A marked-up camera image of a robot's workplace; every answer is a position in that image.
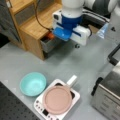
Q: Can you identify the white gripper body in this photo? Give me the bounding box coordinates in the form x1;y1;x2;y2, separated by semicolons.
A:
52;9;91;45

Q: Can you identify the orange toy carrot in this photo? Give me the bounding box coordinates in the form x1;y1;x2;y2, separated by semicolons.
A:
48;32;54;39

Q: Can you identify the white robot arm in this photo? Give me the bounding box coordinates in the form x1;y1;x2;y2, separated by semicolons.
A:
52;0;118;45

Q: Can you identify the wooden cabinet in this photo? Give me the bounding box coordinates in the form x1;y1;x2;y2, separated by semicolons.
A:
6;0;61;60

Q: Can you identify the silver toaster oven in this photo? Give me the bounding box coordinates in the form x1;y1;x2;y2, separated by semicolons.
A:
91;44;120;120

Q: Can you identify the white induction cooker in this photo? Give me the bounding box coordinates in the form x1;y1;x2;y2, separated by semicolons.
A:
34;78;80;120

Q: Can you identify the black cable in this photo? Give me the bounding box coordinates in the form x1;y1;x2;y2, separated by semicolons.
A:
35;0;54;33

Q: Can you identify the pink pan with white handle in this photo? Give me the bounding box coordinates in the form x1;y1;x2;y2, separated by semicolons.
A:
43;75;77;115

